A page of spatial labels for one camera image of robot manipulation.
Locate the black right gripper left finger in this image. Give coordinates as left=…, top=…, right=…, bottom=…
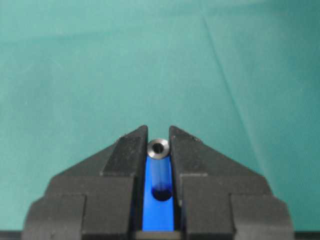
left=22, top=125, right=148, bottom=240

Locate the green cloth mat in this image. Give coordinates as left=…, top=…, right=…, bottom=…
left=0, top=0, right=320, bottom=232

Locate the silver metal shaft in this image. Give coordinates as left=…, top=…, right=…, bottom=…
left=147, top=138, right=173, bottom=202

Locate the blue plastic gear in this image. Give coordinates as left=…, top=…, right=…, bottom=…
left=142, top=157, right=174, bottom=232

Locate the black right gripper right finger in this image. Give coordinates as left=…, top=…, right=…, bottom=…
left=169, top=126, right=295, bottom=240

